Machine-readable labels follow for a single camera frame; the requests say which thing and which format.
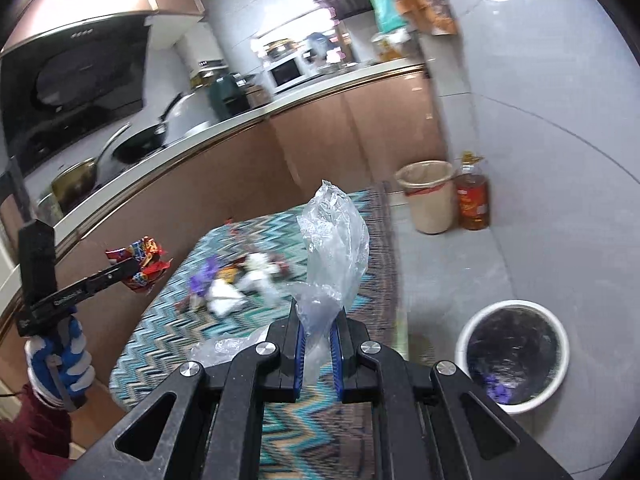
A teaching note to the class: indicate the white microwave oven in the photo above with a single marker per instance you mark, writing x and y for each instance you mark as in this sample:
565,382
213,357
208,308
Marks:
286,74

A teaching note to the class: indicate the zigzag knitted blanket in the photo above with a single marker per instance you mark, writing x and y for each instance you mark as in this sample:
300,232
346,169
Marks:
165,330

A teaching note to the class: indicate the steel cooking pot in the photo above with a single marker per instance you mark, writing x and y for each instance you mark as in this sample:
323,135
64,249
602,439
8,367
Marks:
75,185

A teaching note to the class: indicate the black range hood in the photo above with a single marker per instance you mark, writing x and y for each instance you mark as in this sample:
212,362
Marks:
75,90

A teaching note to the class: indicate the brown snack packet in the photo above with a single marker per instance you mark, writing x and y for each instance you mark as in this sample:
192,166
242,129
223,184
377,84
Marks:
231,273

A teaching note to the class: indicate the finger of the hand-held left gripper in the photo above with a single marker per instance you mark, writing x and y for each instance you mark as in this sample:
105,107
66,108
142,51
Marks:
107,276

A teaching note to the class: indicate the person's left hand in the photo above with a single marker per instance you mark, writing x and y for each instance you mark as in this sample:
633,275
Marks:
70,360

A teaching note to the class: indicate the red clear snack wrapper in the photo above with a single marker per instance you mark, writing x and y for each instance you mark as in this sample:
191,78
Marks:
280,264

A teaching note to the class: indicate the white trash bin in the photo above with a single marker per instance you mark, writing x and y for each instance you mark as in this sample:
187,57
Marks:
520,405

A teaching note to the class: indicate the teal hanging bag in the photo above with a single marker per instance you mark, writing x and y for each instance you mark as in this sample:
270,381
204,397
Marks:
387,10

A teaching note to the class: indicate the black wok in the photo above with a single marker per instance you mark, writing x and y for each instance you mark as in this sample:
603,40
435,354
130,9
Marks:
140,142

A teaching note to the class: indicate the green kitchen appliance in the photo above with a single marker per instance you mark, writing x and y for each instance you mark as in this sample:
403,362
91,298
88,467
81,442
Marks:
225,95

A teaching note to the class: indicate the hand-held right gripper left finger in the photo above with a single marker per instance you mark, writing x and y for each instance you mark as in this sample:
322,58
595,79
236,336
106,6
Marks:
299,360

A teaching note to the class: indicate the clear plastic bag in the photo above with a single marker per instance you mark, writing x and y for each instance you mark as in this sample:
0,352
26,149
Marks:
332,245

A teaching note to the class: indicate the white water heater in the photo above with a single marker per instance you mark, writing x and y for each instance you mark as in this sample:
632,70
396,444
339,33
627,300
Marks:
200,47

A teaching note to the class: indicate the blue grey kettle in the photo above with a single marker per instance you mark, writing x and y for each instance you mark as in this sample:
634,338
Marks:
317,45

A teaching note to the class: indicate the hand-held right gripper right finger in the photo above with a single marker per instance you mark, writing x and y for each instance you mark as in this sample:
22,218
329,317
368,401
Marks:
336,362

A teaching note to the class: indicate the purple wrapper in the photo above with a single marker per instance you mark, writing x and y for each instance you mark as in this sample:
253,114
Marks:
204,280
502,387

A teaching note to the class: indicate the steel pot with lid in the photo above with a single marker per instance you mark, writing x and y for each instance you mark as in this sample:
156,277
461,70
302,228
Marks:
280,47

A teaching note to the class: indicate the beige bucket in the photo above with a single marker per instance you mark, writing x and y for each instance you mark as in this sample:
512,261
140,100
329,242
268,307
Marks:
430,210

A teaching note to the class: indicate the cooking oil bottle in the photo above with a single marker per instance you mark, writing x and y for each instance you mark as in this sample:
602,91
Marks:
472,200

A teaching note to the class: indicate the brown kitchen cabinet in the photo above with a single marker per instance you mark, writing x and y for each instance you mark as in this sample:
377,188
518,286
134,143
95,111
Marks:
320,140

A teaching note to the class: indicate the yellow packet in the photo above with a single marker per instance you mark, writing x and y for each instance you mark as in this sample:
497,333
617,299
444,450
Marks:
390,51

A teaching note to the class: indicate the person's left forearm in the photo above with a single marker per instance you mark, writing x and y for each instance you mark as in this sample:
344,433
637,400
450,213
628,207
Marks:
30,435

